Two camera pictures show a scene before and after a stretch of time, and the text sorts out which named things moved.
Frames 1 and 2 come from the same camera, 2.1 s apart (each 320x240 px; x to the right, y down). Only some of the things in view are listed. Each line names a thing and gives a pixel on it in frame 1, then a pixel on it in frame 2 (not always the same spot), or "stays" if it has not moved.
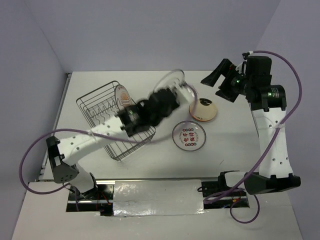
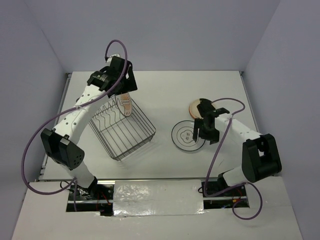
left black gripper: x=175 y=105 to x=129 y=85
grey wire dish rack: x=100 y=105 stays
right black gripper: x=223 y=68 to x=214 y=137
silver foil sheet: x=158 y=197 stays
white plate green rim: x=172 y=80 to x=182 y=136
